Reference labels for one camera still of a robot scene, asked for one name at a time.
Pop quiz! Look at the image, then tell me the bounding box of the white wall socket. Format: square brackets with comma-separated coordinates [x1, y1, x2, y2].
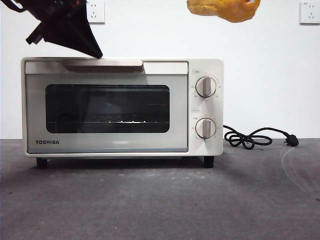
[87, 0, 106, 25]
[299, 1, 320, 25]

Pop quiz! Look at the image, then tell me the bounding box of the glass oven door with handle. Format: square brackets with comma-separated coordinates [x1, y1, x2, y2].
[24, 59, 189, 154]

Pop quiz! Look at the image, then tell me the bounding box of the black power cord with plug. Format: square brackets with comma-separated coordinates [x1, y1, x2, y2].
[222, 124, 300, 151]

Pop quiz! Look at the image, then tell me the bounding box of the metal wire oven rack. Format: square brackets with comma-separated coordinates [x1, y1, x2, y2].
[47, 119, 170, 125]

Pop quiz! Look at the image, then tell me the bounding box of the cream toaster oven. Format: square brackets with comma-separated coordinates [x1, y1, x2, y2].
[20, 56, 225, 169]

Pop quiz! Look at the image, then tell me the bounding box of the cream timer knob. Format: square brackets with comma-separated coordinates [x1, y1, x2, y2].
[194, 118, 217, 140]

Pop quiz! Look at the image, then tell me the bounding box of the cream temperature knob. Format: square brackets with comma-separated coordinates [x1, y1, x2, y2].
[195, 76, 218, 98]

